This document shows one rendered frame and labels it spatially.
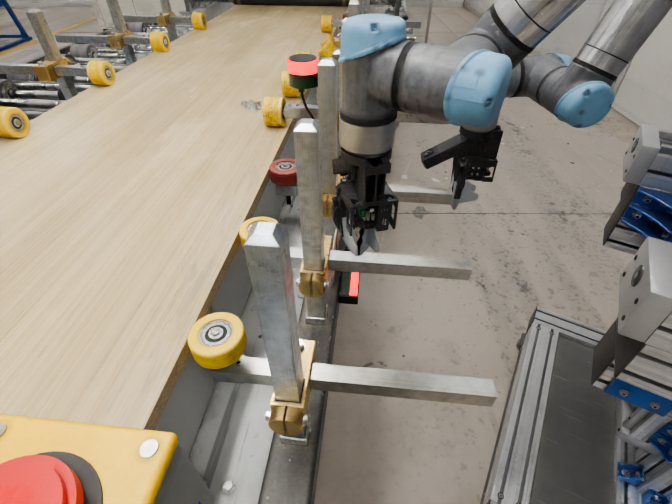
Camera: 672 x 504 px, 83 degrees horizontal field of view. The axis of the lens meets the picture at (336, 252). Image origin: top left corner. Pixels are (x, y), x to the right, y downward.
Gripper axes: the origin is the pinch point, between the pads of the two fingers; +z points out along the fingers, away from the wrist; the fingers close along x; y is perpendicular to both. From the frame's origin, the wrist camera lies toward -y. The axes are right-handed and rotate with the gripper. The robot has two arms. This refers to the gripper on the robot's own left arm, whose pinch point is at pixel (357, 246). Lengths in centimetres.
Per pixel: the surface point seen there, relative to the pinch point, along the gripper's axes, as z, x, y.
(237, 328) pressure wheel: 1.3, -21.7, 11.9
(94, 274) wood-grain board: 1.9, -44.9, -6.1
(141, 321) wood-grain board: 1.9, -35.8, 6.6
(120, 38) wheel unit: -4, -63, -161
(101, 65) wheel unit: -5, -61, -111
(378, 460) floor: 92, 9, 4
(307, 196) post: -10.2, -8.0, -2.5
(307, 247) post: 0.6, -8.5, -2.7
